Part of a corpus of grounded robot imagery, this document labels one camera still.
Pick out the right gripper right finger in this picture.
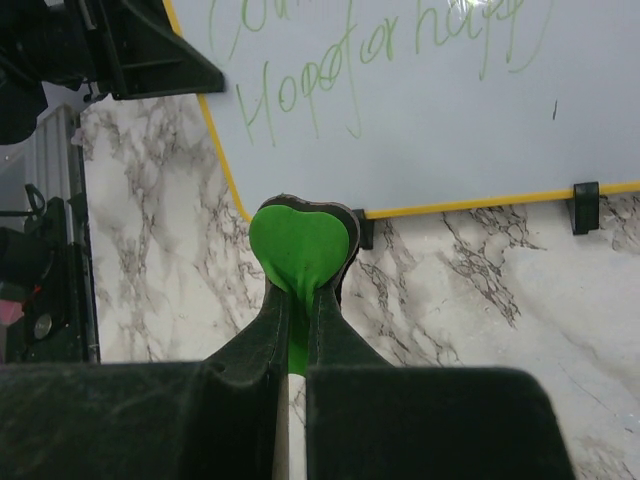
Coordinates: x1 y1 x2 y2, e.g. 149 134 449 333
306 287 574 479

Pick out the aluminium frame rail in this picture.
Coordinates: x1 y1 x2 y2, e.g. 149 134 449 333
25 104 88 243

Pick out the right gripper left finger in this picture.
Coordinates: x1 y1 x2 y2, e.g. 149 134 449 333
1 284 291 479

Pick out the green whiteboard eraser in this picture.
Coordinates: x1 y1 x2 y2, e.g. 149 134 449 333
249 194 361 376

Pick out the yellow framed whiteboard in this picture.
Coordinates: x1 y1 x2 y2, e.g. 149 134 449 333
165 1 639 218

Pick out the black whiteboard stand foot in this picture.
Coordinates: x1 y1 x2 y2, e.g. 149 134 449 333
354 209 375 250

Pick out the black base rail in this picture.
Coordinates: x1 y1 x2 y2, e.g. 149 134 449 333
1 184 100 364

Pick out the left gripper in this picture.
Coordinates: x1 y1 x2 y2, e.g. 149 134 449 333
1 1 225 145

